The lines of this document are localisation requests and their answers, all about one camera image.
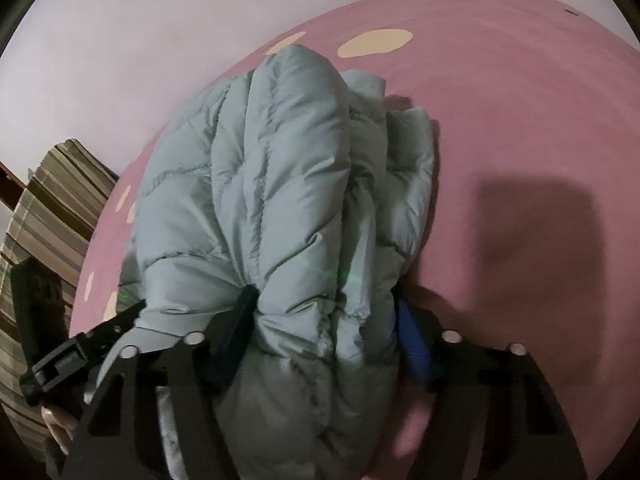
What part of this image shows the dark brown wooden door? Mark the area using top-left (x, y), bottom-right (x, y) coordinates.
top-left (0, 160), bottom-right (27, 213)

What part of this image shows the person's left hand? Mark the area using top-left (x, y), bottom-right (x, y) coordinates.
top-left (40, 404), bottom-right (85, 457)

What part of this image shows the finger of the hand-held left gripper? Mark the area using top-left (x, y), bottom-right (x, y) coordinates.
top-left (20, 301), bottom-right (147, 407)

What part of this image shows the striped beige cloth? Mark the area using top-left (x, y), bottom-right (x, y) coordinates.
top-left (0, 140), bottom-right (121, 453)

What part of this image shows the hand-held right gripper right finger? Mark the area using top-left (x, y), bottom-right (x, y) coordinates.
top-left (394, 300), bottom-right (588, 480)

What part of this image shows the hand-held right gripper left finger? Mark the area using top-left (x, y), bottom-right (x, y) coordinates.
top-left (60, 285), bottom-right (261, 480)

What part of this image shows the pink polka-dot bed sheet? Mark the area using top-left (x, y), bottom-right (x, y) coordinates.
top-left (67, 0), bottom-right (640, 480)

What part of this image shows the light blue puffer jacket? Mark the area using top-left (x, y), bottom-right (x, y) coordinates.
top-left (97, 42), bottom-right (437, 480)

